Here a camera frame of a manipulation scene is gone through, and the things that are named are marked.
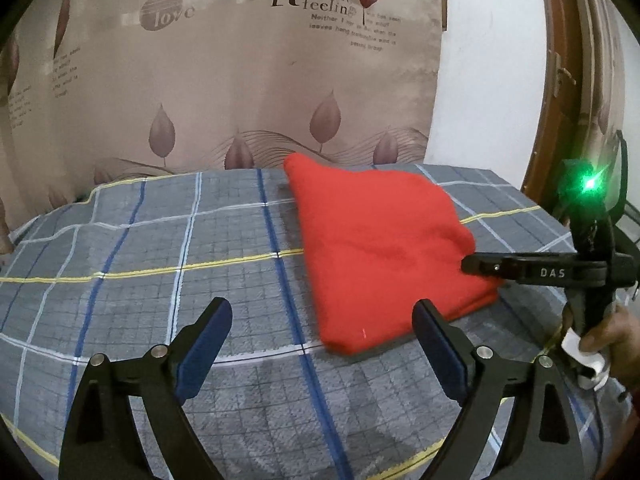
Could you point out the red knitted sweater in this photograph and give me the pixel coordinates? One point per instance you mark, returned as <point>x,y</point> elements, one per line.
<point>380,250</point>

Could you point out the person's right hand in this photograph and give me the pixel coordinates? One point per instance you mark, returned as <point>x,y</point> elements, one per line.
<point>622,345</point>

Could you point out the beige leaf print curtain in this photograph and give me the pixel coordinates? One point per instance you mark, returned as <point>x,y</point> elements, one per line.
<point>225,85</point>

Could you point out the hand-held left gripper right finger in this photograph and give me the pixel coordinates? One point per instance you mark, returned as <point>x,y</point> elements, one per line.
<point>441,355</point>

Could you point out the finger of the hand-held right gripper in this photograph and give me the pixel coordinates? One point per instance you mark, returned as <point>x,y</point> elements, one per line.
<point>520,270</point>

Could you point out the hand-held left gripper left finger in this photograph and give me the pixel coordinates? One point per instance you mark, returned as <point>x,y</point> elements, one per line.
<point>205,355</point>

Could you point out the grey plaid bed sheet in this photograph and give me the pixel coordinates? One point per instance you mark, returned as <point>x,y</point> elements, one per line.
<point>150,285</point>

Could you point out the brown wooden door frame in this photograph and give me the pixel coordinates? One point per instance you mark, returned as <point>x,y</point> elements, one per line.
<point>560,60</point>

